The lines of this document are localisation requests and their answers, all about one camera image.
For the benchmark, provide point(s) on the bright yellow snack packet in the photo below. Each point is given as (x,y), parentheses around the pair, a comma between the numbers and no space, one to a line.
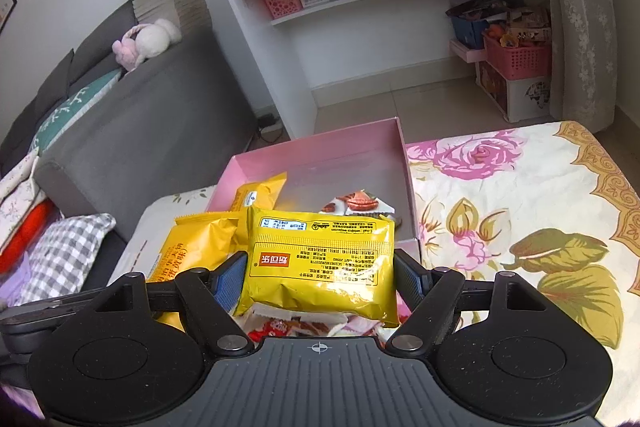
(315,272)

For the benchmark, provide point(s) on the silver nut snack packet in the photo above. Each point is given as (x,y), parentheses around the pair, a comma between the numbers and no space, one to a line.
(357,203)

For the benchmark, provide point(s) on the dark snack bag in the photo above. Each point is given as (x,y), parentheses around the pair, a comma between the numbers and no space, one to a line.
(475,9)

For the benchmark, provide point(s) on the pink white plush rabbit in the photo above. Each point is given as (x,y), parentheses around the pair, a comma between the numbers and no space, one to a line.
(147,42)

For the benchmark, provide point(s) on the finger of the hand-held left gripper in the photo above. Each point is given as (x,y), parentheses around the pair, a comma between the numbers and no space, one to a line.
(45,307)

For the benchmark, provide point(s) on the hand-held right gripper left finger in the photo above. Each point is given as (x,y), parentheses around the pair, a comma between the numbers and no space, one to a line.
(231,282)

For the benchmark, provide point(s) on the lilac cloth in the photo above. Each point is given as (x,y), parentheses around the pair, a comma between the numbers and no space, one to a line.
(12,282)

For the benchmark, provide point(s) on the white bookshelf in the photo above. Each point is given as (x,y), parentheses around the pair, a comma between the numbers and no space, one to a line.
(280,57)

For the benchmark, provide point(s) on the folded floral cloth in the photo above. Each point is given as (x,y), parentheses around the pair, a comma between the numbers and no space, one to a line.
(17,197)

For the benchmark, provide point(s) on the pink plastic tray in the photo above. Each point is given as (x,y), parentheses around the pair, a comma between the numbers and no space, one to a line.
(467,51)

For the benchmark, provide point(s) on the printed cardboard box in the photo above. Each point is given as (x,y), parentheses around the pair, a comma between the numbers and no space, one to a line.
(527,27)

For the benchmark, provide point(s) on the blue plastic basket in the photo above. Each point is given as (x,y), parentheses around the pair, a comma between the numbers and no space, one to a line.
(467,32)

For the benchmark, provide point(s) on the teal cushion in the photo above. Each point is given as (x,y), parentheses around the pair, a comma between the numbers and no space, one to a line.
(75,107)

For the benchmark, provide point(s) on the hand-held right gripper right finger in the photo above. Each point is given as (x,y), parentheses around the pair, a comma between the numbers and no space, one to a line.
(410,282)

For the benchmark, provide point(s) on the white printed storage box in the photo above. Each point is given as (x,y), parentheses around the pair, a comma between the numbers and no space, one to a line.
(525,99)

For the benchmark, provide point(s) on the grey sofa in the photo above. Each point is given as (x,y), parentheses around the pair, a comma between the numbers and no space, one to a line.
(150,117)

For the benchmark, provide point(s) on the small pink basket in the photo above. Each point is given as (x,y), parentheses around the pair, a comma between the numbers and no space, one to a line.
(282,4)

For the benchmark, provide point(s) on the large pink plastic basket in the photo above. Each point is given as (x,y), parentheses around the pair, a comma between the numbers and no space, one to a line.
(517,59)

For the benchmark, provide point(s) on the pink cardboard box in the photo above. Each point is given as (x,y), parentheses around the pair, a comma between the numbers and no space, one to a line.
(350,147)

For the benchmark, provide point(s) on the lace curtain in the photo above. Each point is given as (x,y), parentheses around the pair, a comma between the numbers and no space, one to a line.
(580,17)

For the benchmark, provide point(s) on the grey checked pillow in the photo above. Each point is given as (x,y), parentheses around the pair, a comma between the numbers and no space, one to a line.
(65,257)

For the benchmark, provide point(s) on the red cushion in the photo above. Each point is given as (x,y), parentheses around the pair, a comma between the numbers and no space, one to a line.
(27,232)

